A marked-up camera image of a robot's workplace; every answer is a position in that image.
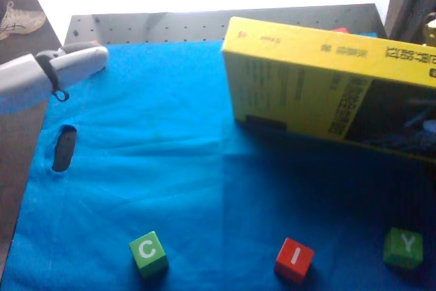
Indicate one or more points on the yellow cardboard box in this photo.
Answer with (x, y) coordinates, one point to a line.
(289, 83)

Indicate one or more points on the blue cloth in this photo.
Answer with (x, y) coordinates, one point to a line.
(170, 154)

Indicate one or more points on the green block letter C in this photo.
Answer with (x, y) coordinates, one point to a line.
(148, 253)

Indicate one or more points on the red block letter I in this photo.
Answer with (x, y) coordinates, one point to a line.
(294, 259)

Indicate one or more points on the small red object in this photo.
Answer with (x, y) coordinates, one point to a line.
(340, 29)

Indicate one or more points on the green block letter Y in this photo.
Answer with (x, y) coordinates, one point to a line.
(403, 248)

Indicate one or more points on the white sneaker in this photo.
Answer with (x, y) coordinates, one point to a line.
(18, 20)

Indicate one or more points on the brass round object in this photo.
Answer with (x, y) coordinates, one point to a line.
(431, 30)

